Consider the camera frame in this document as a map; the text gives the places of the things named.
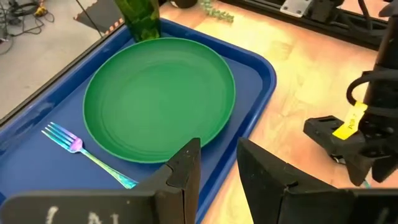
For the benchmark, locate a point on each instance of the green round plate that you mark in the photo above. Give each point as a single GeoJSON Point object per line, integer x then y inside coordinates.
{"type": "Point", "coordinates": [158, 99]}

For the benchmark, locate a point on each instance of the silver metal bracket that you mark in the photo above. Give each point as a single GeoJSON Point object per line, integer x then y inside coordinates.
{"type": "Point", "coordinates": [295, 7]}

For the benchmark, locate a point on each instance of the green patterned cup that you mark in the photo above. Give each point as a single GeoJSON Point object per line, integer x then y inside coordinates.
{"type": "Point", "coordinates": [141, 18]}

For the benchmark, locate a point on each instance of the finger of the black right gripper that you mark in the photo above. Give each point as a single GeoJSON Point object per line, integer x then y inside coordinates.
{"type": "Point", "coordinates": [359, 171]}
{"type": "Point", "coordinates": [384, 169]}

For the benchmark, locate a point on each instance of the black mat with hazard stripes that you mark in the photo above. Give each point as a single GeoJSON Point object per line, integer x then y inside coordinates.
{"type": "Point", "coordinates": [93, 14]}

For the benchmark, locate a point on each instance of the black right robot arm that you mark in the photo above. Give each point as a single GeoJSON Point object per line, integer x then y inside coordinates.
{"type": "Point", "coordinates": [385, 62]}

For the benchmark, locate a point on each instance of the blue plastic tray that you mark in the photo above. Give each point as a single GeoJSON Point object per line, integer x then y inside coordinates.
{"type": "Point", "coordinates": [37, 161]}

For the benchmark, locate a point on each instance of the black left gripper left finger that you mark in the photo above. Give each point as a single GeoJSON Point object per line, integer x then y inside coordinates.
{"type": "Point", "coordinates": [174, 193]}

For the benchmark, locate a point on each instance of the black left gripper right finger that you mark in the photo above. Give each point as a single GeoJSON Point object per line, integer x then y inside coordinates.
{"type": "Point", "coordinates": [280, 196]}

